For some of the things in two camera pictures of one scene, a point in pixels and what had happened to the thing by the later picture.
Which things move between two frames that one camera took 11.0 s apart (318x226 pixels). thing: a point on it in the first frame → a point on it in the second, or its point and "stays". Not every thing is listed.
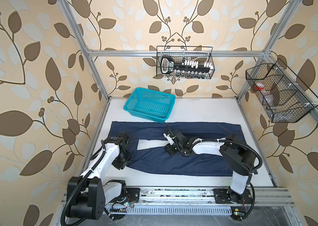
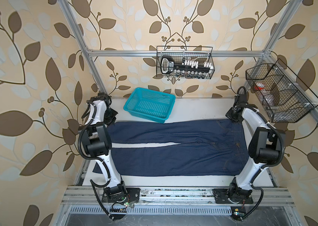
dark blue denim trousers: (161, 161) stays
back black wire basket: (191, 62) stays
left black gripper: (122, 165) → (114, 113)
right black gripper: (169, 149) → (228, 114)
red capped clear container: (259, 86) stays
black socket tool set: (186, 69) stays
